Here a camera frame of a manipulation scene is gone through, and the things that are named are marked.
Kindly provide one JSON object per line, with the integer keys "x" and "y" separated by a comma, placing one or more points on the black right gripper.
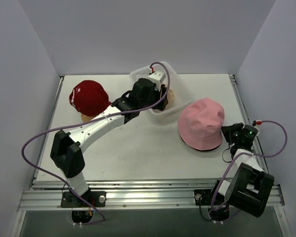
{"x": 230, "y": 130}

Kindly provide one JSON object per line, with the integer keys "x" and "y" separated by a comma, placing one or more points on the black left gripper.
{"x": 163, "y": 98}

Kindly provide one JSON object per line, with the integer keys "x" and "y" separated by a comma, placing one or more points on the beige hat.
{"x": 171, "y": 99}

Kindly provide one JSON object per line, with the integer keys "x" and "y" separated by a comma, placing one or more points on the pink hat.
{"x": 199, "y": 125}

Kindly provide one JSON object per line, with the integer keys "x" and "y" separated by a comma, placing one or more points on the red baseball cap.
{"x": 89, "y": 98}

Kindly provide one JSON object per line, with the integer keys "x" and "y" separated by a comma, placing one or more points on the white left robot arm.
{"x": 68, "y": 147}

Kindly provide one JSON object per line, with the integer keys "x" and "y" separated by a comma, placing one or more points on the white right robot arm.
{"x": 244, "y": 185}

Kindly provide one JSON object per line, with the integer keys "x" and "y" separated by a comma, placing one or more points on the white plastic basket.
{"x": 179, "y": 96}

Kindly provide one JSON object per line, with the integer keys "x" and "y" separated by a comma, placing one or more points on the wooden mushroom hat stand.
{"x": 86, "y": 118}

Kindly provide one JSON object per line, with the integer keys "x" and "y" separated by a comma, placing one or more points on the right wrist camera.
{"x": 256, "y": 124}

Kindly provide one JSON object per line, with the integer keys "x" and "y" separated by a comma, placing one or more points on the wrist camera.
{"x": 256, "y": 124}
{"x": 157, "y": 77}

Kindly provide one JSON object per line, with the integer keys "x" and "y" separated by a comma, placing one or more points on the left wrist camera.
{"x": 157, "y": 77}

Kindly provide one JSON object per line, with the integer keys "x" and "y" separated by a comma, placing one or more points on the aluminium mounting rail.
{"x": 159, "y": 194}

